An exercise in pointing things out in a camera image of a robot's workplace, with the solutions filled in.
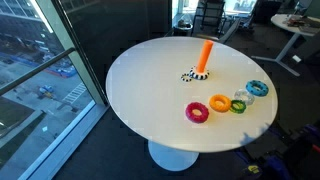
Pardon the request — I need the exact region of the orange post striped ring holder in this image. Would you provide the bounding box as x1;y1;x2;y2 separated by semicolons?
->
188;39;215;81

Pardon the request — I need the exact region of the round black bin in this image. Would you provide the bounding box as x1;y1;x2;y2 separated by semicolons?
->
172;19;194;37

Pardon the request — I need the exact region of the red textured ring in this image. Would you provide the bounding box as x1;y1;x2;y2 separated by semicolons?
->
184;101;211;125

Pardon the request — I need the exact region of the grey window handrail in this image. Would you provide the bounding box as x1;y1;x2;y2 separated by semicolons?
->
0;47;77;97

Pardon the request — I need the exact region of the grey window mullion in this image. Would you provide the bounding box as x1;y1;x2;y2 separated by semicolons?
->
35;0;108;105

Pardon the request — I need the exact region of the orange textured ring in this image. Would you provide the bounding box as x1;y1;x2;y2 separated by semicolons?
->
208;93;233;113

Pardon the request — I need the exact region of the green ring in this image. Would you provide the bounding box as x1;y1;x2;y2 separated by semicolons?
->
229;99;248;115

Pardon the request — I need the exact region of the white office desk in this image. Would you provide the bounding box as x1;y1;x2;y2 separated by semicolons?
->
251;13;320;78

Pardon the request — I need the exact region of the blue ring with dark dots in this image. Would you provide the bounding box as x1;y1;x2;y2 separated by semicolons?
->
245;79;270;98

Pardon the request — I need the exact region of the white round table pedestal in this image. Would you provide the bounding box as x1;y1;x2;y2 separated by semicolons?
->
147;139;200;172

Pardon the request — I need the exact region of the clutter of papers on desk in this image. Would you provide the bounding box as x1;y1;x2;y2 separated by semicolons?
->
283;14;320;34

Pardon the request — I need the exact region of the clear ring with coloured beads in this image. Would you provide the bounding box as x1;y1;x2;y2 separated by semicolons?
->
233;88;256;106

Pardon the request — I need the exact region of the black metal frame cart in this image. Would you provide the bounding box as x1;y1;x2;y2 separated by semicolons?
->
191;0;228;38

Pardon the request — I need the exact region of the small black white striped ring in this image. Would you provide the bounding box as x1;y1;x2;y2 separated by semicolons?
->
180;73;193;83

